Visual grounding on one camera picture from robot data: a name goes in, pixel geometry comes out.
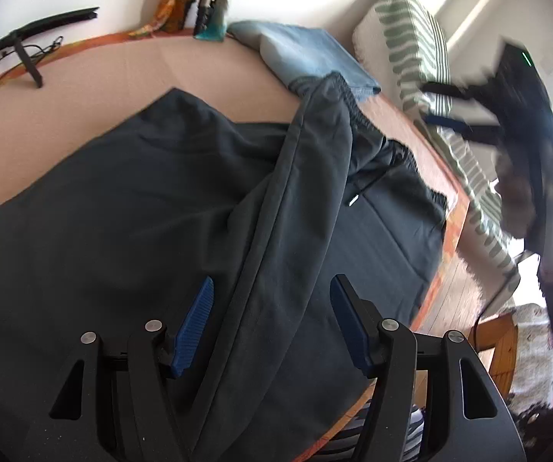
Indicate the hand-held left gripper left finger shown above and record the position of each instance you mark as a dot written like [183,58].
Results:
[193,327]

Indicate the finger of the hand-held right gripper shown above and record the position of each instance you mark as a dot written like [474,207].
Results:
[450,122]
[450,90]

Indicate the black stand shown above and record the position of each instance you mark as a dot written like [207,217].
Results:
[31,24]

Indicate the folded light blue jeans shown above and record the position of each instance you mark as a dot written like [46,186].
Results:
[305,53]

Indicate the white lace cloth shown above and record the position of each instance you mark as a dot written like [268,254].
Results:
[534,346]

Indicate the beige blanket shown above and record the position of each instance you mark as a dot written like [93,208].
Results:
[113,72]

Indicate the wooden stool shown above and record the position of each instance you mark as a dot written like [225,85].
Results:
[502,361]

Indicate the person's right hand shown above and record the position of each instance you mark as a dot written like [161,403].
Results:
[515,197]

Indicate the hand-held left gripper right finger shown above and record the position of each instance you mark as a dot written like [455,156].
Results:
[348,327]

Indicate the green striped white blanket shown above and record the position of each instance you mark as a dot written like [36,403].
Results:
[411,33]

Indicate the striped cloth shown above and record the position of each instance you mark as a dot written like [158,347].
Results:
[339,442]

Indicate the dark grey pants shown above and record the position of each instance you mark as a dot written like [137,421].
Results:
[161,202]

